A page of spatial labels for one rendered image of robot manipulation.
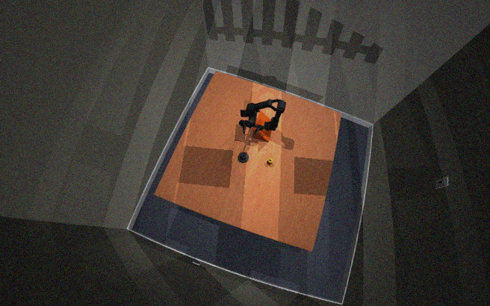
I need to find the dark round pedestal with shaft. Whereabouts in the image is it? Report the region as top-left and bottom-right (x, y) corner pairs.
(238, 152), (249, 163)

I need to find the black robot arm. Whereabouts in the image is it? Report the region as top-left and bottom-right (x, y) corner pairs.
(241, 99), (286, 131)

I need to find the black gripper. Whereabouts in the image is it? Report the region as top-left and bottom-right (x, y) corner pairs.
(239, 115), (264, 137)

